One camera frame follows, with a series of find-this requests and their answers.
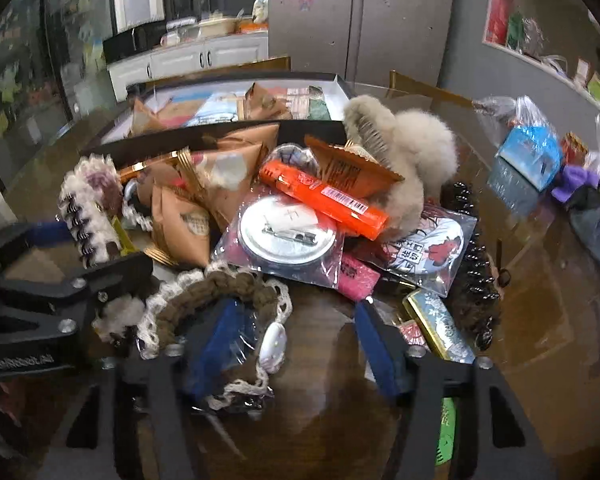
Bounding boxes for beige fluffy hair claw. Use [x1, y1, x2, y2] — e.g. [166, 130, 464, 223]
[343, 96, 458, 242]

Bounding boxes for white fuzzy hair claw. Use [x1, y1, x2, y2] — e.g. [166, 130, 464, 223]
[58, 155, 122, 269]

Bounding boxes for gold foil snack bar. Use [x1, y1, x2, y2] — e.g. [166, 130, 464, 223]
[402, 289, 476, 364]

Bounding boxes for black hair claw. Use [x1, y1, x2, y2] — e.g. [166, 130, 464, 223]
[440, 181, 501, 351]

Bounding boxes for kraft pyramid snack packet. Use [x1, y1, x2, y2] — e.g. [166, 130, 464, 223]
[178, 143, 263, 229]
[151, 185, 210, 268]

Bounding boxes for anime badge in bag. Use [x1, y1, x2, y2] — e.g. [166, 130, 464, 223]
[352, 205, 477, 298]

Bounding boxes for pink packet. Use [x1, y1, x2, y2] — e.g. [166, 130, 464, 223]
[338, 254, 380, 302]

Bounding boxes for black microwave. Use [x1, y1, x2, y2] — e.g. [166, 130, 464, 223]
[102, 21, 166, 64]

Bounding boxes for white kitchen cabinet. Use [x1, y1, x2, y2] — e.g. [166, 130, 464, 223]
[107, 32, 268, 102]

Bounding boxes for black shallow tray box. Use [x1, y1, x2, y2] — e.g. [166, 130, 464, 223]
[80, 70, 354, 168]

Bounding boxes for round badge in bag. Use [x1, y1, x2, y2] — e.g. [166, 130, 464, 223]
[212, 184, 343, 289]

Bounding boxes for grey cloth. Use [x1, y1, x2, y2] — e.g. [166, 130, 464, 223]
[565, 184, 600, 265]

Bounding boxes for orange lighter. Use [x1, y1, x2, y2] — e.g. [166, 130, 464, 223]
[259, 160, 389, 240]

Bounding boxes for purple cloth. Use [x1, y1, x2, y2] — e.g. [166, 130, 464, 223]
[550, 165, 600, 205]

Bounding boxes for blue tissue pack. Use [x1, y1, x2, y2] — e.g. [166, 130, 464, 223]
[498, 125, 562, 192]

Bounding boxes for left wooden chair back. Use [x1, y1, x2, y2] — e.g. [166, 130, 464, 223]
[147, 55, 291, 86]

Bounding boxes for clear plastic bag with fruit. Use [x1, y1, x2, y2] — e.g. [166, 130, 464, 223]
[472, 96, 554, 139]

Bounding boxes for silver refrigerator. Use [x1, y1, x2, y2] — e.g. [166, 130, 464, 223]
[268, 0, 453, 87]

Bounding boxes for red box on shelf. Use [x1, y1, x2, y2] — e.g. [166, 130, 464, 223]
[484, 0, 515, 46]

